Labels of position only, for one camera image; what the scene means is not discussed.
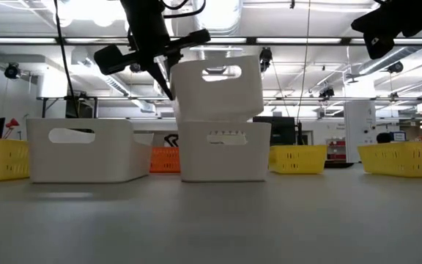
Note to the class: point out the black metal rack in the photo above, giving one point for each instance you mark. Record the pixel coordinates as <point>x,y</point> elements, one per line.
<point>81,108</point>

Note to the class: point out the black hanging ceiling camera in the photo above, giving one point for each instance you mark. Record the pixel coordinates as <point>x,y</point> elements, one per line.
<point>12,70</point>
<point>395,67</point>
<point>265,56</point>
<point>326,91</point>
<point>135,68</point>

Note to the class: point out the silver ventilation duct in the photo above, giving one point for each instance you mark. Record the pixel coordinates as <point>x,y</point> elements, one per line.
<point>220,18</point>

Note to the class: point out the white tall cabinet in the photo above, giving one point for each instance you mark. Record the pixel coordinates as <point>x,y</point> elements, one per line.
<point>359,132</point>

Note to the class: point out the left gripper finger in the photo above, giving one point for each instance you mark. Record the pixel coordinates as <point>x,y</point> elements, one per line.
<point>173,56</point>
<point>159,75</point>

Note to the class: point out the shelf with red bins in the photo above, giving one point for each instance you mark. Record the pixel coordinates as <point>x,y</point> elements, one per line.
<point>337,143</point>

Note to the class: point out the red desk lamp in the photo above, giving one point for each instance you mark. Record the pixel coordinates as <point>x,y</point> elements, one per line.
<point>12,123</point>

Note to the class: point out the black aluminium table frame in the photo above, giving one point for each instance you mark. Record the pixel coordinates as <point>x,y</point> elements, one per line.
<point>339,165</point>

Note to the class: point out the overhead light bar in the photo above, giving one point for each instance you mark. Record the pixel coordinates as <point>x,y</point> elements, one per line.
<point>299,40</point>

